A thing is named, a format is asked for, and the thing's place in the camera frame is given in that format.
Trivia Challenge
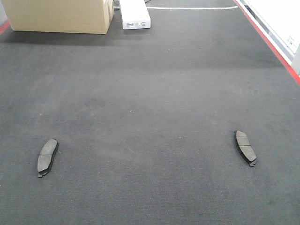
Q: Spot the white cardboard box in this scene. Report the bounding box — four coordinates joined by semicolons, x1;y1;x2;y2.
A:
119;0;151;30

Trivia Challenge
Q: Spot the dark grey conveyor belt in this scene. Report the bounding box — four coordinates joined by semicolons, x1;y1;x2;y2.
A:
0;0;300;225

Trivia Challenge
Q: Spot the brake pad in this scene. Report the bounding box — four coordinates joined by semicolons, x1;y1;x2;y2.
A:
234;130;257;167
37;138;59;178

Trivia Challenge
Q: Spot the brown cardboard box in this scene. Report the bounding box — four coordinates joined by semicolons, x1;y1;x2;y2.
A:
1;0;114;34

